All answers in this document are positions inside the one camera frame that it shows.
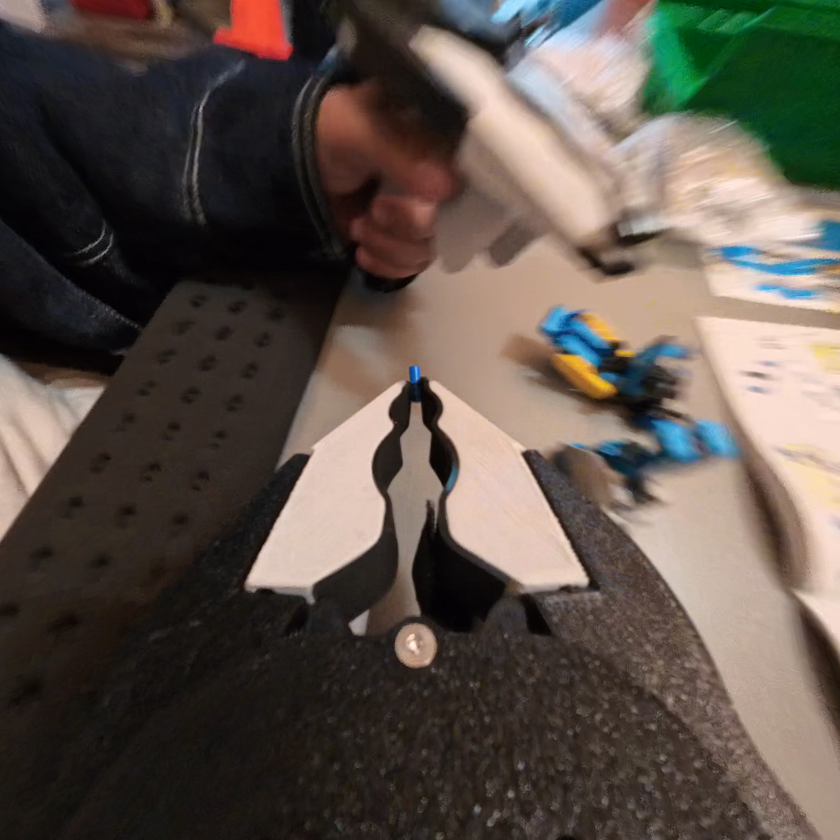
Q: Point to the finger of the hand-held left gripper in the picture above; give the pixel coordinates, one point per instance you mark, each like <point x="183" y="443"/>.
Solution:
<point x="538" y="164"/>

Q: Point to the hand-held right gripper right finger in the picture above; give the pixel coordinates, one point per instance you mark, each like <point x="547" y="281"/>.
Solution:
<point x="505" y="525"/>

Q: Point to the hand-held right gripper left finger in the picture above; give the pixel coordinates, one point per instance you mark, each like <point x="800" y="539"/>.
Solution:
<point x="315" y="525"/>

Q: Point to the blue connector pin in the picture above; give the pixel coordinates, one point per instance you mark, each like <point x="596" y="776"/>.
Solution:
<point x="414" y="377"/>

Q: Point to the person's left hand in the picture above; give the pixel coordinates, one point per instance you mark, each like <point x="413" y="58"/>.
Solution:
<point x="387" y="216"/>

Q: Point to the black perforated panel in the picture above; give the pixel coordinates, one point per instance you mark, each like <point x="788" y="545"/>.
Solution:
<point x="164" y="426"/>

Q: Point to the blue and grey toy assembly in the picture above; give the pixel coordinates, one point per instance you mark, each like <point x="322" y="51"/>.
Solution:
<point x="676" y="439"/>

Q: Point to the green plastic bin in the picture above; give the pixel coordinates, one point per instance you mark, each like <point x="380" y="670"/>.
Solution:
<point x="754" y="79"/>

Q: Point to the blue sticker sheet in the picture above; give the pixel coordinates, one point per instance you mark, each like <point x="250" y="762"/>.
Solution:
<point x="774" y="269"/>

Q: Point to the person's white shirt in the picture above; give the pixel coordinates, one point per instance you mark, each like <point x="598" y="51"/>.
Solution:
<point x="33" y="446"/>

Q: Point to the open instruction booklet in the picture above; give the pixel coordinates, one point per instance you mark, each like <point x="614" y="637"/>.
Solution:
<point x="774" y="407"/>

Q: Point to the orange cone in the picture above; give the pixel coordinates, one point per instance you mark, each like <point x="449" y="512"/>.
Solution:
<point x="256" y="29"/>

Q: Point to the person's denim jacket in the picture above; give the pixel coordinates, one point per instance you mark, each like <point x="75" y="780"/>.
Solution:
<point x="46" y="308"/>

